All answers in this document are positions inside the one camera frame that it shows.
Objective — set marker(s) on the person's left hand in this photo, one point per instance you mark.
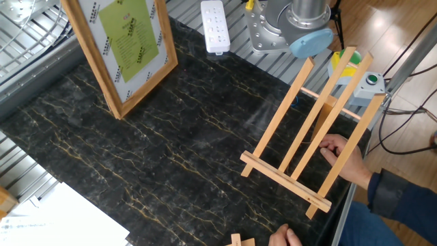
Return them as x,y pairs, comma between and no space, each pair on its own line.
285,237

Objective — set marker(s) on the person's right hand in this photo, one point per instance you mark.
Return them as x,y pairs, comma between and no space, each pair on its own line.
355,165

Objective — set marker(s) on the wooden tabletop easel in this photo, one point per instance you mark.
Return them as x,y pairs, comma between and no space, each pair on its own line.
280,175

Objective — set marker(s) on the wooden photo frame green print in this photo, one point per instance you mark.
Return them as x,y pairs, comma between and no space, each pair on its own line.
126,41

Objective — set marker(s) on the silver grey UR5 robot arm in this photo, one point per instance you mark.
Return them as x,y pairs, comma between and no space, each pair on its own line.
307,24

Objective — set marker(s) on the right forearm dark blue sleeve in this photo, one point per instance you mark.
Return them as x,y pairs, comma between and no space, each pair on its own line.
403,205

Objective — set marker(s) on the small wooden block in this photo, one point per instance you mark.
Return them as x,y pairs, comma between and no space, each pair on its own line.
235,241

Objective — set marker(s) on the aluminium table edge profile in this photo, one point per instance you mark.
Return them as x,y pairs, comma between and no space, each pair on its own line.
343,218

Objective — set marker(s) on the blue jeans leg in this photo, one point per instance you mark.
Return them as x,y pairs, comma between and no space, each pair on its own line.
368,229

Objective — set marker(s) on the grey button box green button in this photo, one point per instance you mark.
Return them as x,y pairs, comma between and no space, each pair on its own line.
370,85

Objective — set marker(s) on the yellow button box green button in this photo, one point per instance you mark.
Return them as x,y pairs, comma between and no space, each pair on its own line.
346,71

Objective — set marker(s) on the black tripod stand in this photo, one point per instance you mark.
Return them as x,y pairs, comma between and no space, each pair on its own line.
338,20

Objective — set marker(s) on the white power strip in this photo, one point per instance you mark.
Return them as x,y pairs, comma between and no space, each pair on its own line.
215,27

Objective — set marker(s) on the white paper stack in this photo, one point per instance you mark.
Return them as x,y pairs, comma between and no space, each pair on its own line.
78,218

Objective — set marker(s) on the printed text paper sheet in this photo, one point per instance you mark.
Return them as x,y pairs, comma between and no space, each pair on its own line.
27,232

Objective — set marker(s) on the small cardboard box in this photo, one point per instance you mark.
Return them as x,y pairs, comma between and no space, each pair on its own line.
7,201

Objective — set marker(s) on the silver perforated aluminium plate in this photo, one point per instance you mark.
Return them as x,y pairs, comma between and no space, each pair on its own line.
20,8

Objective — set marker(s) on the aluminium frame post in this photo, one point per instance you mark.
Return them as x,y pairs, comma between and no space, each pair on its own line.
409,59

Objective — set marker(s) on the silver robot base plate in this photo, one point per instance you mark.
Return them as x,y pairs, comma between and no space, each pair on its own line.
259,34

